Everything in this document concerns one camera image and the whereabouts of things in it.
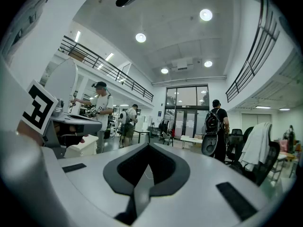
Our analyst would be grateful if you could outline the black mesh office chair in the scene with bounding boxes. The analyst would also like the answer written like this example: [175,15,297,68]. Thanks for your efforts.
[231,126,281,187]

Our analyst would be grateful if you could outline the glass entrance door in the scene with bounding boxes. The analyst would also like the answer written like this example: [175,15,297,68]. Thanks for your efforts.
[164,86,210,139]

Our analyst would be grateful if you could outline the dark framed table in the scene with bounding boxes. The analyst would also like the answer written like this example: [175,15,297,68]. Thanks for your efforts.
[133,129,152,144]

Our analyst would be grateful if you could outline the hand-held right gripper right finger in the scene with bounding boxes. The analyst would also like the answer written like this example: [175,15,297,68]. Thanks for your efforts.
[131,142,286,227]

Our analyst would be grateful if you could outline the black balcony railing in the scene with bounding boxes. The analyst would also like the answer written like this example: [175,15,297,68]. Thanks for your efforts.
[225,0,280,103]
[58,35,154,103]

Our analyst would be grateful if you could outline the clothes rack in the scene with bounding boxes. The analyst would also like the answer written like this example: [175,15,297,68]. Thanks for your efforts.
[158,118,176,140]

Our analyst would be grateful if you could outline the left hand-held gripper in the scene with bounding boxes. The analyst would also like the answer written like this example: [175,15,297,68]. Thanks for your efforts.
[20,57,103,160]

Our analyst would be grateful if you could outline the white drawer cabinet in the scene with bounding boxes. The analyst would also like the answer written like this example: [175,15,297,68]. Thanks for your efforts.
[64,135,99,158]

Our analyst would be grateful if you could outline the white tall cabinets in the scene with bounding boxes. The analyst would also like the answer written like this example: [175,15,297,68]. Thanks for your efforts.
[136,115,153,132]

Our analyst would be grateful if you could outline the ceiling air conditioner unit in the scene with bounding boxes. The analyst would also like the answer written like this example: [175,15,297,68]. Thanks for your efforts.
[169,57,195,72]

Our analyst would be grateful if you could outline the white garment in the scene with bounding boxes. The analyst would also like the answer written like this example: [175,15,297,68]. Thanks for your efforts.
[238,122,273,172]

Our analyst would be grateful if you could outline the person's left forearm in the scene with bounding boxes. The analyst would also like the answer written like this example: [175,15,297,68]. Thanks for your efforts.
[16,121,45,148]

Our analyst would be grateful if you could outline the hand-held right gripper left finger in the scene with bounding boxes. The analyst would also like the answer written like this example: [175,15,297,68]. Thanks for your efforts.
[0,129,154,227]

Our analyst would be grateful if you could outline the white low table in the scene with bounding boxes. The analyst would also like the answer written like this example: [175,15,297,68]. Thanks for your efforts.
[180,136,204,149]

